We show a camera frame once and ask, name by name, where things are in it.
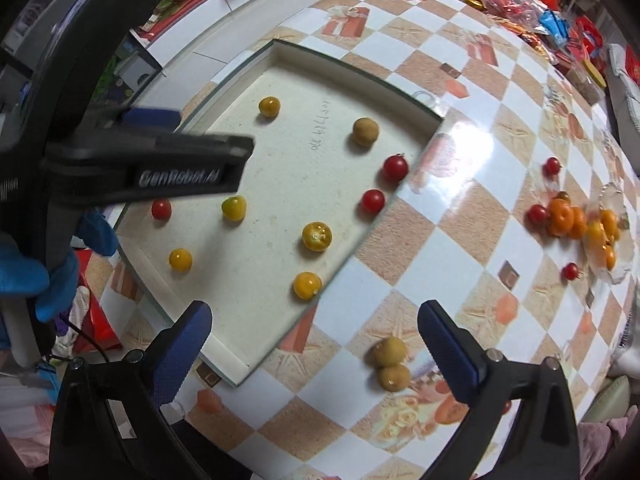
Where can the grey white sofa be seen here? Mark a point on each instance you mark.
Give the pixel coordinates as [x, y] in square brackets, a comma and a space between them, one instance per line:
[622, 77]

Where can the red tomato beside mandarin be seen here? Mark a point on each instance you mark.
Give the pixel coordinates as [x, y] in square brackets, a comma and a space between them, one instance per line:
[537, 215]

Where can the white shallow tray box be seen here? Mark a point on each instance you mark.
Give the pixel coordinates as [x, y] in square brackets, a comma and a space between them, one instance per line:
[302, 186]

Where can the red tomato far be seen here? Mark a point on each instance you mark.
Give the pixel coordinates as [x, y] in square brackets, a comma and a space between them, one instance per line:
[552, 167]

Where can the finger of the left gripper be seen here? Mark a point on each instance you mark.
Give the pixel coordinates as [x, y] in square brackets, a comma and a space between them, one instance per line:
[134, 166]
[135, 117]

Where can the blue gloved hand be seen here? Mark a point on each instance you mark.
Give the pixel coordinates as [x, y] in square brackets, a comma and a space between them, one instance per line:
[53, 291]

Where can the olive green round fruit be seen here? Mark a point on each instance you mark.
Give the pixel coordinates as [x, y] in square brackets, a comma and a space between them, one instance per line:
[365, 132]

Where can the yellow tomato on table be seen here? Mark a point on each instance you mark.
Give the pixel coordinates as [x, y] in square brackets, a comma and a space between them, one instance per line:
[307, 285]

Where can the olive fruit pair lower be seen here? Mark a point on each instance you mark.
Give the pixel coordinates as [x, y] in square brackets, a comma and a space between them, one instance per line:
[393, 378]

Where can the olive fruit pair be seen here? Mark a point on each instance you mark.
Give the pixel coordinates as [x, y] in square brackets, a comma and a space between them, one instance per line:
[393, 378]
[388, 352]

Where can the large orange mandarin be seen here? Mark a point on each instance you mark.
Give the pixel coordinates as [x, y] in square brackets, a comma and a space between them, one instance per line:
[560, 217]

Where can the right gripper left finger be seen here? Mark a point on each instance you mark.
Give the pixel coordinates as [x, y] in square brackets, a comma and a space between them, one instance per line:
[175, 349]

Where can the snack bag pile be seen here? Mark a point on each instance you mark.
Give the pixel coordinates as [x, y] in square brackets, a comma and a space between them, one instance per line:
[570, 44]

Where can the clear glass fruit bowl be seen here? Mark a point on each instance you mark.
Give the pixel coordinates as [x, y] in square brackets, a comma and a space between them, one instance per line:
[608, 242]

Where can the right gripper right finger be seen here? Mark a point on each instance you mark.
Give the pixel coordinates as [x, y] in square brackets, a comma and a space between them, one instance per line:
[456, 353]

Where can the checkered tablecloth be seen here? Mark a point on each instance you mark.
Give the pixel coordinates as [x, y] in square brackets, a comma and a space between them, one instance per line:
[454, 230]

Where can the red cherry tomato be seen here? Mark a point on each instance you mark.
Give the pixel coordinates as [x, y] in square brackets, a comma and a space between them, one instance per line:
[395, 168]

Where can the pink fluffy blanket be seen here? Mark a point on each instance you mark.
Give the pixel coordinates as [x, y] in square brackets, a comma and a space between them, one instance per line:
[598, 439]

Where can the yellow cherry tomato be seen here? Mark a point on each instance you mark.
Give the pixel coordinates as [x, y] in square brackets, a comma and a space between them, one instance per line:
[269, 107]

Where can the yellow-green tomato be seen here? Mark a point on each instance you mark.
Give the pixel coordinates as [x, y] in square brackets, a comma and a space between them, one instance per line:
[234, 208]

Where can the red tomato mid right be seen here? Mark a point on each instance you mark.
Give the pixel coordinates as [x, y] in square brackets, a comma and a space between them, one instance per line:
[571, 272]

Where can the olive fruit pair upper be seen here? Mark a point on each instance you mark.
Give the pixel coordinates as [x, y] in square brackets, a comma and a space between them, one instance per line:
[388, 352]

